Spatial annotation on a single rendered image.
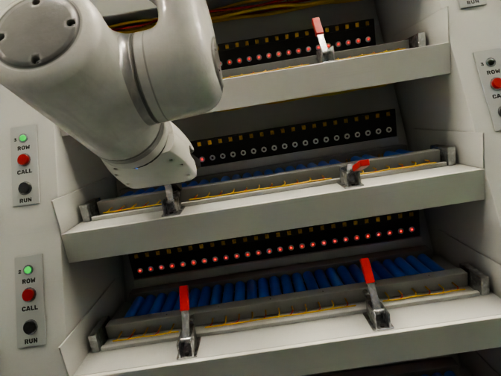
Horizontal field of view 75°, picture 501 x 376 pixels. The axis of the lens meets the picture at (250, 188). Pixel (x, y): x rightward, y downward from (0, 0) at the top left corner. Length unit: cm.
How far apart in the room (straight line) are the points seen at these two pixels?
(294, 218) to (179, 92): 27
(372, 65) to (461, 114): 15
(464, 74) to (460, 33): 7
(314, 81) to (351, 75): 6
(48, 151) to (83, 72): 33
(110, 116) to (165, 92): 5
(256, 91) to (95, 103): 30
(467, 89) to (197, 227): 44
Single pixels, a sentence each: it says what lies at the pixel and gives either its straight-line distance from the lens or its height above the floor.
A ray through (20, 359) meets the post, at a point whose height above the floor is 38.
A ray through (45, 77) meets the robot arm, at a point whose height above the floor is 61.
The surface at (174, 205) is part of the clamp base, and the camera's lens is 48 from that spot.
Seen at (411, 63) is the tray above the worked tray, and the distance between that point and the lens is 58.
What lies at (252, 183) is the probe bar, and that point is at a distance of 53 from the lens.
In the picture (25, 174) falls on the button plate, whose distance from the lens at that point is 59.
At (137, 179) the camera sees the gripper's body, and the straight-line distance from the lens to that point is 45.
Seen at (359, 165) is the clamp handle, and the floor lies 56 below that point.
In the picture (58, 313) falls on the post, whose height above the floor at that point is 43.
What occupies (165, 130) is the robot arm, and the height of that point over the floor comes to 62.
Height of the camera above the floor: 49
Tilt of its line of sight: 9 degrees up
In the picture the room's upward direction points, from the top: 9 degrees counter-clockwise
